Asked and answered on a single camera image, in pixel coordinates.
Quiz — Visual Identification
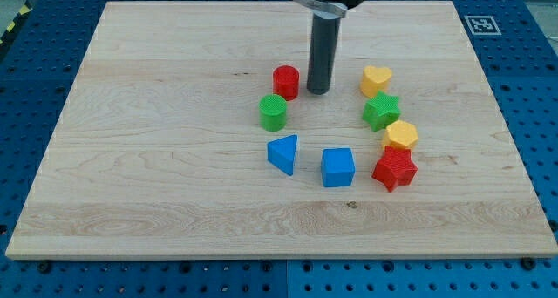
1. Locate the green star block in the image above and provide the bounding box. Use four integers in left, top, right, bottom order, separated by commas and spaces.
362, 91, 401, 132

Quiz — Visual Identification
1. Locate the yellow heart block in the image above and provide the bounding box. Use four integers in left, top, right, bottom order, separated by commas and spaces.
359, 65, 392, 98

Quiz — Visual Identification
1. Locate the red star block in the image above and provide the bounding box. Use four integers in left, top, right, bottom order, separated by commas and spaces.
371, 146, 418, 192

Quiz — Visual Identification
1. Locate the blue triangle block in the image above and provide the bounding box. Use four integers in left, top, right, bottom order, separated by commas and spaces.
267, 134, 298, 176

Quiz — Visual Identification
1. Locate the green cylinder block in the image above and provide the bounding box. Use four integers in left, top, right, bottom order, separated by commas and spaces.
258, 94, 288, 132

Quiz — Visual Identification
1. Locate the blue cube block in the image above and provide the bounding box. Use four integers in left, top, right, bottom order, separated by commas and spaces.
321, 147, 356, 187

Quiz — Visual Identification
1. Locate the red cylinder block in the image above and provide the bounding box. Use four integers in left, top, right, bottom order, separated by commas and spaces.
272, 65, 300, 101

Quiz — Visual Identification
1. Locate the wooden board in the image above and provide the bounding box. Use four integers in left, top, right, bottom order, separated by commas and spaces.
6, 1, 557, 261

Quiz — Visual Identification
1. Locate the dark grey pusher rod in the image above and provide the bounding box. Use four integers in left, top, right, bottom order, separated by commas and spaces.
306, 14, 341, 95

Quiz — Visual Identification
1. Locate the yellow hexagon block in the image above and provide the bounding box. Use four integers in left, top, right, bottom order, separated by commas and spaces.
381, 120, 419, 150

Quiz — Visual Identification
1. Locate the white fiducial marker tag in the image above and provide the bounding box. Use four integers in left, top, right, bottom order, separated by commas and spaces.
465, 15, 501, 36

